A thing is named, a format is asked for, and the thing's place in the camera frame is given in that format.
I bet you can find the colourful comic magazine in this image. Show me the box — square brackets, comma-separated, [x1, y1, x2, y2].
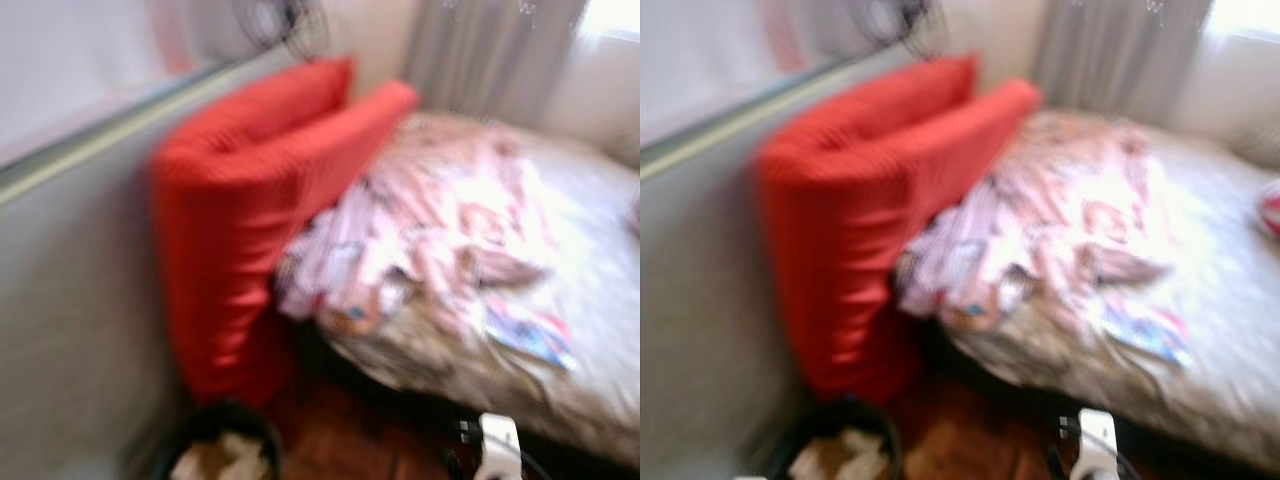
[480, 300, 579, 371]
[1100, 300, 1191, 366]

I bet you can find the bed with grey floral sheet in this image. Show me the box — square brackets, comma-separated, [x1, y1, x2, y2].
[920, 108, 1280, 471]
[300, 110, 641, 466]

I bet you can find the pink cartoon print blanket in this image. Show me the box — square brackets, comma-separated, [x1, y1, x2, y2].
[895, 125, 1171, 331]
[275, 125, 561, 336]

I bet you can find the crumpled brown paper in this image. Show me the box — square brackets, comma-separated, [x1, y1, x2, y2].
[175, 432, 271, 480]
[790, 428, 891, 480]

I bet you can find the quilted mattress with green edge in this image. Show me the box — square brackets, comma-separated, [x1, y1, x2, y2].
[640, 50, 901, 480]
[0, 50, 301, 480]

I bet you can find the large red cushion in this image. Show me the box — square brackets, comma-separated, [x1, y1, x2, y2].
[150, 80, 421, 406]
[755, 78, 1043, 406]

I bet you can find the red white blue bolster pillow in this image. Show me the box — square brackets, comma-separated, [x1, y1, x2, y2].
[1258, 180, 1280, 241]

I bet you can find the grey curtain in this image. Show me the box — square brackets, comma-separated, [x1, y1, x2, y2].
[400, 0, 591, 126]
[1030, 0, 1216, 126]

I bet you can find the black fan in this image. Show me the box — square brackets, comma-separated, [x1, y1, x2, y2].
[235, 0, 331, 61]

